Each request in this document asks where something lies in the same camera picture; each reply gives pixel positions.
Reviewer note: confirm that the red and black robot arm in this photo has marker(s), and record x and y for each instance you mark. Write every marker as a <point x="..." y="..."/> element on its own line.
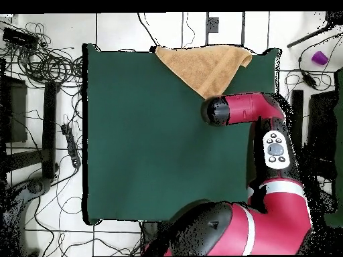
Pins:
<point x="276" y="219"/>

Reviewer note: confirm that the black power strip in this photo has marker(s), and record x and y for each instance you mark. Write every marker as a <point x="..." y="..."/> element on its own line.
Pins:
<point x="71" y="146"/>

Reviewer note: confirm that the tan terry towel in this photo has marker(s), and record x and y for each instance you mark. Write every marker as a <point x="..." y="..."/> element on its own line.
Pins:
<point x="203" y="69"/>

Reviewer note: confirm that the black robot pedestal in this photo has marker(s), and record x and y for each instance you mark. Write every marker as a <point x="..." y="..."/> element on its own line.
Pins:
<point x="150" y="230"/>

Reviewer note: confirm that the black floor bar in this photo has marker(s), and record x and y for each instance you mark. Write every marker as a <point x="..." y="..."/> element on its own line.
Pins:
<point x="49" y="128"/>
<point x="297" y="112"/>

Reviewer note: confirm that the purple plastic cup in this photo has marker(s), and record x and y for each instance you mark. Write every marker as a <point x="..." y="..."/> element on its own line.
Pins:
<point x="319" y="58"/>

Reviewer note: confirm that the black tripod leg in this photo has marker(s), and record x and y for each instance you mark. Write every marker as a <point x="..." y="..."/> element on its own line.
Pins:
<point x="308" y="36"/>

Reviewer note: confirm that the dark flat panel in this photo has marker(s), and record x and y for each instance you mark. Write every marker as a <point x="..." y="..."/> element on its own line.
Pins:
<point x="321" y="120"/>
<point x="17" y="112"/>

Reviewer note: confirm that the dark green tablecloth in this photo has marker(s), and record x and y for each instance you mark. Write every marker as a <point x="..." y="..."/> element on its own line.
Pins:
<point x="147" y="147"/>

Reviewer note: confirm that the black power brick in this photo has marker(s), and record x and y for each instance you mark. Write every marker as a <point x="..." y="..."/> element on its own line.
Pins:
<point x="20" y="37"/>

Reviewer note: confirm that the grey chair base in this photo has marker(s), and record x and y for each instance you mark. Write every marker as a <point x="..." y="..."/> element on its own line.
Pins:
<point x="36" y="186"/>

